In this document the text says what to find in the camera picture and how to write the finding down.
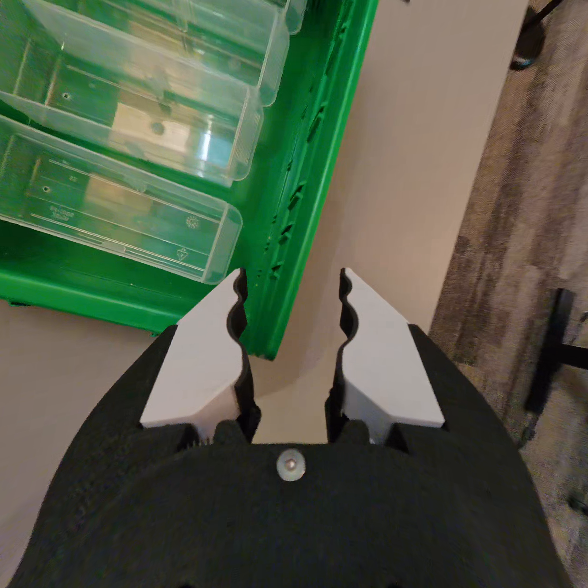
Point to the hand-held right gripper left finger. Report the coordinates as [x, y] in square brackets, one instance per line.
[197, 363]

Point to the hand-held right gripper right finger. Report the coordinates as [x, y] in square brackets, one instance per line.
[390, 367]

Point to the green plastic bin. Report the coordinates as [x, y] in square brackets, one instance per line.
[92, 294]

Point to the black table leg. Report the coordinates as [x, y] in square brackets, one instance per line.
[551, 349]

